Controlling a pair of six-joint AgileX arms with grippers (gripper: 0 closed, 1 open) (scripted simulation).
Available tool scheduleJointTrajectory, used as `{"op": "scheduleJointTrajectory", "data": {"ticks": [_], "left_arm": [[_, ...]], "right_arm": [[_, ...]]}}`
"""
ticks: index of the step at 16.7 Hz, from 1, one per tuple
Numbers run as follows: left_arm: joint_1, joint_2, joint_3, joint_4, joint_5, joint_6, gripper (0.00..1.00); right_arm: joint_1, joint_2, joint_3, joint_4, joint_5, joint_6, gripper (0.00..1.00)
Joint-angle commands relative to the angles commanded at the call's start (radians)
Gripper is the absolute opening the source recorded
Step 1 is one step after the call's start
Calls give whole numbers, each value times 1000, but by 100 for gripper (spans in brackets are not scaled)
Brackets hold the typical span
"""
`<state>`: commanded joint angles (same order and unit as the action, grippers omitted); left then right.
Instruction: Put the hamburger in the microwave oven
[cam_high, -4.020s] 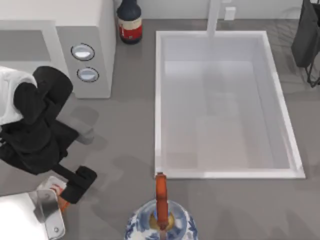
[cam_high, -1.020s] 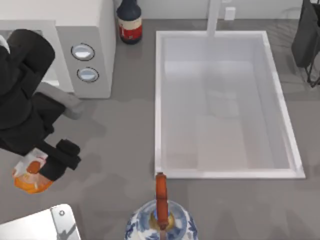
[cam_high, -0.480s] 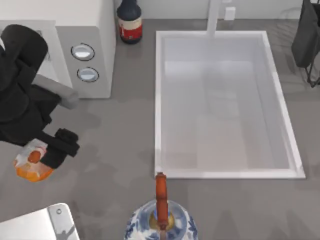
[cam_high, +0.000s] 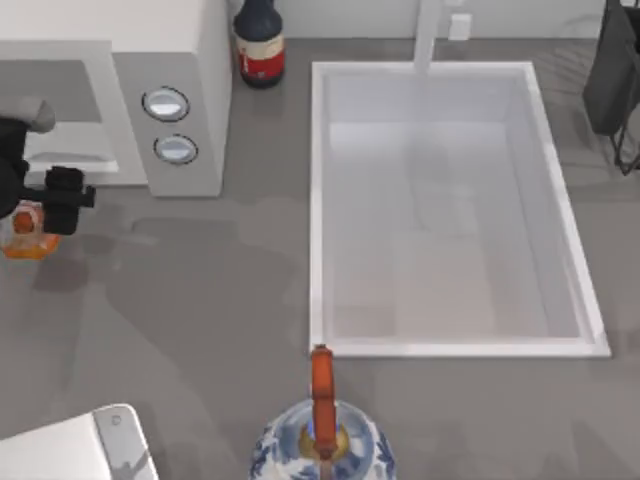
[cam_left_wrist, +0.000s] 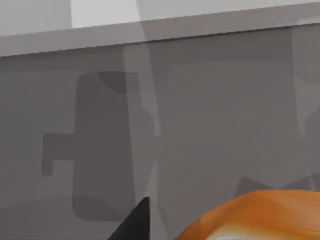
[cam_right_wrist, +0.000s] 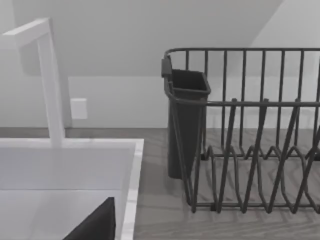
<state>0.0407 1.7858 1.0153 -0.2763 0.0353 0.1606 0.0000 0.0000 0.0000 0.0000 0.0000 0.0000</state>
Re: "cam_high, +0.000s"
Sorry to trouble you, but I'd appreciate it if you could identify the orange bottle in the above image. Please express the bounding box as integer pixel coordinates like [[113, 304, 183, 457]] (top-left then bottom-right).
[[0, 200, 62, 262]]

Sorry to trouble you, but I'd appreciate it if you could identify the pale grey rounded box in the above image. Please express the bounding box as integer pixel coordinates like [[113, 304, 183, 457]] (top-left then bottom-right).
[[8, 97, 57, 136]]

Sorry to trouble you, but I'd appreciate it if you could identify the small round microwave knob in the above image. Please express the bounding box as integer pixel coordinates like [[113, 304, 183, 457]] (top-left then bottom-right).
[[153, 133, 199, 167]]

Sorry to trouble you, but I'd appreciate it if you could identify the large round microwave knob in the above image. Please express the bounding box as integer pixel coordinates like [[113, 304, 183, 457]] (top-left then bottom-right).
[[141, 85, 191, 123]]

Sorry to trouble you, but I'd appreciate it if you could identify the pale microwave oven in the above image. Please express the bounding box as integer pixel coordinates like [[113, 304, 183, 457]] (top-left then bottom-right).
[[0, 0, 234, 199]]

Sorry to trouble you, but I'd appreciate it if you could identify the dark bottle with red label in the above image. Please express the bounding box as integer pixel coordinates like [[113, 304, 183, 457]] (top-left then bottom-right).
[[231, 0, 287, 90]]

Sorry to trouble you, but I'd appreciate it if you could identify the white and grey appliance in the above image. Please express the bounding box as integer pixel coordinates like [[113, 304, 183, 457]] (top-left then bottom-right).
[[0, 403, 162, 480]]

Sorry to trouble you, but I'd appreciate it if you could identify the blue and white teapot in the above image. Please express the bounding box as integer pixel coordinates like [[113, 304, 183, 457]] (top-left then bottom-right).
[[247, 344, 397, 480]]

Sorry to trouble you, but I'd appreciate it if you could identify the white sink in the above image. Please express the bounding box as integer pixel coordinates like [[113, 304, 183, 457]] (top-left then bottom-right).
[[308, 60, 613, 359]]

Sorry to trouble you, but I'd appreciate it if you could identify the tall white tap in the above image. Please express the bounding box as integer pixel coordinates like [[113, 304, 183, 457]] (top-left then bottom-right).
[[411, 0, 464, 77]]

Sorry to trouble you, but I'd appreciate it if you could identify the small white tap lever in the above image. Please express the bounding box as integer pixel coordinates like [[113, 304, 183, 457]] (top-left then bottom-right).
[[447, 13, 473, 42]]

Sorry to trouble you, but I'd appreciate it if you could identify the black wire rack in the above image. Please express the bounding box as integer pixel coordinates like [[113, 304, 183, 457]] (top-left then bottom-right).
[[581, 0, 640, 177]]

